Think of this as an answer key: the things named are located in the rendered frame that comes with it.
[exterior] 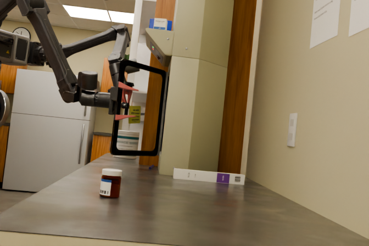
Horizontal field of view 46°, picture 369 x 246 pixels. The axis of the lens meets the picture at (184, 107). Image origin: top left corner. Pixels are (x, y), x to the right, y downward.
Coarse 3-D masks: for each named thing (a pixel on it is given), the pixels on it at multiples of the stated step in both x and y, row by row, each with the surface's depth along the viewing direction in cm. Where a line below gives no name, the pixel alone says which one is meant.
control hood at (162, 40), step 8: (152, 32) 173; (160, 32) 173; (168, 32) 173; (152, 40) 176; (160, 40) 173; (168, 40) 173; (160, 48) 173; (168, 48) 173; (168, 56) 175; (168, 64) 197
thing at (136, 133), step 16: (128, 80) 183; (144, 80) 191; (160, 80) 200; (128, 96) 183; (144, 96) 192; (128, 112) 184; (144, 112) 192; (128, 128) 184; (144, 128) 193; (128, 144) 185; (144, 144) 193
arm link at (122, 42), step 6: (120, 30) 227; (120, 36) 225; (126, 36) 226; (120, 42) 217; (126, 42) 222; (114, 48) 211; (120, 48) 210; (114, 54) 202; (120, 54) 201; (108, 60) 198
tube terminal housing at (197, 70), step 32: (192, 0) 175; (224, 0) 185; (192, 32) 174; (224, 32) 186; (192, 64) 174; (224, 64) 187; (192, 96) 173; (224, 96) 188; (192, 128) 173; (160, 160) 172; (192, 160) 173
